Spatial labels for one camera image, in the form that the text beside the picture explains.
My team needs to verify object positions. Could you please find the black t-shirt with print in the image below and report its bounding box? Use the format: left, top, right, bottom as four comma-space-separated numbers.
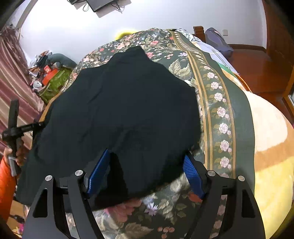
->
16, 46, 201, 210

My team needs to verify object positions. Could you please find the left hand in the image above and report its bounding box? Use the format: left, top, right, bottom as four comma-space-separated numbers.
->
3, 140, 28, 167

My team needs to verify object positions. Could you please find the yellow foam tube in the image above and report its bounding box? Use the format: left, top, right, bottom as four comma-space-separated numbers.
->
115, 32, 135, 40

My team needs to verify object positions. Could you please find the wooden bed board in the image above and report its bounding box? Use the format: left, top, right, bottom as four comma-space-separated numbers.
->
38, 94, 59, 122

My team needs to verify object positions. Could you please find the cream fleece blanket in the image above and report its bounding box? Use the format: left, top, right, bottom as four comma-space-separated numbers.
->
225, 73, 293, 238

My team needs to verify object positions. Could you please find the purple grey backpack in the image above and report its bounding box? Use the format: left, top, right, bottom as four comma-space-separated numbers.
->
205, 27, 234, 59

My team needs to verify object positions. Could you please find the pink striped curtain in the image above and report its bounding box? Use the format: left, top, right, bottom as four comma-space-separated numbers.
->
0, 25, 45, 152

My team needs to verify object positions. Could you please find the floral bedspread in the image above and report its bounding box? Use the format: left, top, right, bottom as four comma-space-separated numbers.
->
22, 28, 256, 239

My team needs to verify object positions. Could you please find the orange box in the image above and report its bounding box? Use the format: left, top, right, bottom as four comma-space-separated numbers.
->
42, 68, 59, 86

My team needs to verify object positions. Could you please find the orange sleeve forearm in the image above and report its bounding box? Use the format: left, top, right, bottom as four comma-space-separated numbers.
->
0, 158, 16, 222

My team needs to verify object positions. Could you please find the small black wall monitor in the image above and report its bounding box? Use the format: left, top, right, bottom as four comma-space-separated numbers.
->
86, 0, 113, 12

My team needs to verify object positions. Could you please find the wooden bed post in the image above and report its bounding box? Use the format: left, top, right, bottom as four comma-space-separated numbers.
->
193, 26, 206, 42

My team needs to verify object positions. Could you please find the wooden door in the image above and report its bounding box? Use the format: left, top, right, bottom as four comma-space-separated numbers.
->
262, 1, 293, 92

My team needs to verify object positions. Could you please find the green storage bag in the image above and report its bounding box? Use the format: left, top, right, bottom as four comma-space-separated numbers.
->
38, 68, 72, 104

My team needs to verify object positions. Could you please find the white patterned bed sheet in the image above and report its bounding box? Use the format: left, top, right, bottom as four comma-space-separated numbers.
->
176, 28, 239, 75

